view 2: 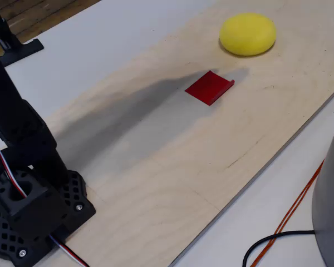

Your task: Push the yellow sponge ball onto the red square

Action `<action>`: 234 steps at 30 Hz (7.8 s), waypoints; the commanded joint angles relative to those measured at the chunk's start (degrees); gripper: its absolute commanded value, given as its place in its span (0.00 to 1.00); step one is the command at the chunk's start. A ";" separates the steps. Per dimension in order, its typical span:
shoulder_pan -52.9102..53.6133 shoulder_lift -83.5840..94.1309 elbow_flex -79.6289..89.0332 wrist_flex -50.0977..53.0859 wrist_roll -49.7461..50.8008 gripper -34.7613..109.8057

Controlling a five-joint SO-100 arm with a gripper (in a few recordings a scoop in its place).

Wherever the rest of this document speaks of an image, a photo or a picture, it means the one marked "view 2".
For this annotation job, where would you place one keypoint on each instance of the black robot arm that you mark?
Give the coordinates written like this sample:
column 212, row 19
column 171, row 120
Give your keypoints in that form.
column 14, row 116

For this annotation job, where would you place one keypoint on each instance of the yellow round sponge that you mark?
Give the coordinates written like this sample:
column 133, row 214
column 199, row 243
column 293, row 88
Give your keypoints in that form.
column 247, row 33

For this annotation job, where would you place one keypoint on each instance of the grey round lamp shade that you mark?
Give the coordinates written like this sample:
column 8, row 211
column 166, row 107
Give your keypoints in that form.
column 332, row 194

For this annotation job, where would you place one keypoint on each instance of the red plastic piece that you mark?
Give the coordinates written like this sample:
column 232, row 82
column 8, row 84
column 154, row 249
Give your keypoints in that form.
column 207, row 87

